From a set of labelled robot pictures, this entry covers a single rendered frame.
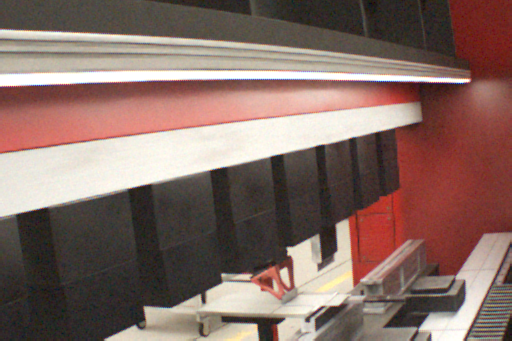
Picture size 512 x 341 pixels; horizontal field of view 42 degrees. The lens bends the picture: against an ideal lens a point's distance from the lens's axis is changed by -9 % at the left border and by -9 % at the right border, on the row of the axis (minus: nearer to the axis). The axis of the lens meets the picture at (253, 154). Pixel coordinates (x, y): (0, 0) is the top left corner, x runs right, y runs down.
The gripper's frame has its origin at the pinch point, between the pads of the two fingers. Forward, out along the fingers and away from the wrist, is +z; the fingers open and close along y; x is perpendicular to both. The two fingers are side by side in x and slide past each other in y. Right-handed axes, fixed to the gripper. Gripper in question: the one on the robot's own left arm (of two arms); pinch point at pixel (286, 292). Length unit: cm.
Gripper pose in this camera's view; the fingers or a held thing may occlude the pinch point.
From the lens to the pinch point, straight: 160.6
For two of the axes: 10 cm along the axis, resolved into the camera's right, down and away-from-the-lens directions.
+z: 5.0, 8.5, -1.7
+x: -7.4, 5.2, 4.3
